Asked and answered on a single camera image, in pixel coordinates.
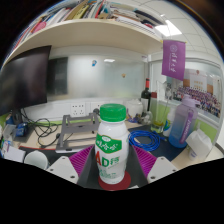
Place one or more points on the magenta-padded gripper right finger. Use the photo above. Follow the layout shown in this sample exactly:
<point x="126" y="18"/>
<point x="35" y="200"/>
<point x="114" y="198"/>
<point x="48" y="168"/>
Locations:
<point x="163" y="168"/>

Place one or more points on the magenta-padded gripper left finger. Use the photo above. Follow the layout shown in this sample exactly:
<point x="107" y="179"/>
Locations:
<point x="61" y="168"/>

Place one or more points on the white green-capped drink bottle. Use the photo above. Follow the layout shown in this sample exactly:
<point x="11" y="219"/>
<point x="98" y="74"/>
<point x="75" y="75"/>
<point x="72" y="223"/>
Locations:
<point x="111" y="150"/>

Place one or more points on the glass vase with green water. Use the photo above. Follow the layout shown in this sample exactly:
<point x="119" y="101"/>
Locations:
<point x="157" y="126"/>

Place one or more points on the translucent purple water bottle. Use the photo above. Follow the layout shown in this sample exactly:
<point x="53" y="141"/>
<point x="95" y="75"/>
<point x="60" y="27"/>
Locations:
<point x="181" y="126"/>

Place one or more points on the black red-edged desk mat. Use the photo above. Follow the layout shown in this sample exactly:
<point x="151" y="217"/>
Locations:
<point x="66" y="155"/>

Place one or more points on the dark blue pad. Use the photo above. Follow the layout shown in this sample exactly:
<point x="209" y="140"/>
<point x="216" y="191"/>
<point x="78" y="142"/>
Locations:
<point x="166" y="154"/>

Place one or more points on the grey metal laptop stand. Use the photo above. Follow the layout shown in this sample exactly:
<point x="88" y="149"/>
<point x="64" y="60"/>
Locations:
<point x="76" y="128"/>

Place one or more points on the white tissue pack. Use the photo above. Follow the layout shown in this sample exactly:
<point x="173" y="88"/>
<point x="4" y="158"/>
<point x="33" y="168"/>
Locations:
<point x="200" y="143"/>

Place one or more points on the written white paper sheet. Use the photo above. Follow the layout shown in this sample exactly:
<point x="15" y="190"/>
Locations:
<point x="13" y="155"/>

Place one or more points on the flat round red coaster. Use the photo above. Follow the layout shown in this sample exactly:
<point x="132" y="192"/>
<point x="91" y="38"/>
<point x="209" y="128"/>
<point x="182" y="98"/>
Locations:
<point x="115" y="186"/>

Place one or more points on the small blue box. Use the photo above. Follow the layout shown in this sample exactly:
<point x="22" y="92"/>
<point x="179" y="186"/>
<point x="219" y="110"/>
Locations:
<point x="21" y="129"/>

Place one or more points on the white round jar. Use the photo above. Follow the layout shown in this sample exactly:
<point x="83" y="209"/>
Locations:
<point x="135" y="108"/>

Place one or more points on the dark wine bottle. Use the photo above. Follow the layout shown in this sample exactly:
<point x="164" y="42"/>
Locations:
<point x="145" y="98"/>

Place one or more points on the group photo poster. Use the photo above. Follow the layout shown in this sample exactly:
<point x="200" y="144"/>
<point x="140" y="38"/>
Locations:
<point x="203" y="96"/>

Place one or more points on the black computer monitor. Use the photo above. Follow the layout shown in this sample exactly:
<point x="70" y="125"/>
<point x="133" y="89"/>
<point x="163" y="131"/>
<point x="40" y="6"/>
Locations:
<point x="23" y="80"/>

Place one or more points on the purple hanging banner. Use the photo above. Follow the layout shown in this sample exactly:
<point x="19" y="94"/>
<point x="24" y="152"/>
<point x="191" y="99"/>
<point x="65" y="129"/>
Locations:
<point x="173" y="60"/>

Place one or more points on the white shelf with books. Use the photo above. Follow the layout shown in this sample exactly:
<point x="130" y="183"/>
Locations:
<point x="86" y="33"/>

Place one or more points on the ceiling light panels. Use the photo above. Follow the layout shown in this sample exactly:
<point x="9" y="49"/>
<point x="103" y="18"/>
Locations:
<point x="168" y="29"/>

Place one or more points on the white wall socket row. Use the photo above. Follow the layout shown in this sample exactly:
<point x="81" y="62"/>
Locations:
<point x="78" y="109"/>

